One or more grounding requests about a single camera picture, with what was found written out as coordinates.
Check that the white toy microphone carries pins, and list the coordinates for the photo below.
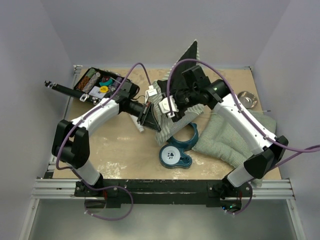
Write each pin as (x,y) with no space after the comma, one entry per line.
(138,126)

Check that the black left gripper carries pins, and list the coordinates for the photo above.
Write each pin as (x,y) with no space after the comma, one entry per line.
(147,119)

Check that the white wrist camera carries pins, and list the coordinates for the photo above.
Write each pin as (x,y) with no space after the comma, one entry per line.
(168,107)
(151,91)

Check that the black poker chip case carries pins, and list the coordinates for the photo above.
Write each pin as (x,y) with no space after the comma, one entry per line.
(84,85)

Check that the white playing card deck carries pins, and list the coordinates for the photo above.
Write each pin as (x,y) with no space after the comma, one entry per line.
(96,92)

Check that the purple poker chip stack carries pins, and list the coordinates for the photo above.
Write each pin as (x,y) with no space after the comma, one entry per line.
(118,81)

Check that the yellow big blind button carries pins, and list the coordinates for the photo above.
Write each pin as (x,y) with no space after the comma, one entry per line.
(103,89)

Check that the green checkered pet cushion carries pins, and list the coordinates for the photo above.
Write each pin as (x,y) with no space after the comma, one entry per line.
(219,147)

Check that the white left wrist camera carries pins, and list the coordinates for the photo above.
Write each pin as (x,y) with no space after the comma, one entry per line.
(151,91)

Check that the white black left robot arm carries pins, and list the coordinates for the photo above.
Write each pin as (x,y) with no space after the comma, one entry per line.
(71,143)

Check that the steel pet bowl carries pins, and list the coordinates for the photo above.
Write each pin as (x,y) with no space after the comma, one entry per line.
(247,99)

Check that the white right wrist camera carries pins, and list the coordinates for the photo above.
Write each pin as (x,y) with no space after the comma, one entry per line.
(168,107)

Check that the green striped pet tent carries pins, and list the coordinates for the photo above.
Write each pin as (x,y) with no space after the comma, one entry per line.
(177,81)

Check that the teal pet bowl stand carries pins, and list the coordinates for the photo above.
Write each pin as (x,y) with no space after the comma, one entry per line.
(173,154)

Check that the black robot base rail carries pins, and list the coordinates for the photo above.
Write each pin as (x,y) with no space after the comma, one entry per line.
(208,192)

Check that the green yellow chip stack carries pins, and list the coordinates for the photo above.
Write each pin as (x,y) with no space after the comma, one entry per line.
(90,73)

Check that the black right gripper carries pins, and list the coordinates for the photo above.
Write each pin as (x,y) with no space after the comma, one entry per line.
(179,114)

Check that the teal dealer button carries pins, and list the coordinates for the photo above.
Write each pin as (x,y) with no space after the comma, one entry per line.
(106,81)

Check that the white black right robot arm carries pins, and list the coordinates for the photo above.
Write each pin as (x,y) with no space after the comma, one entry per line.
(267,149)

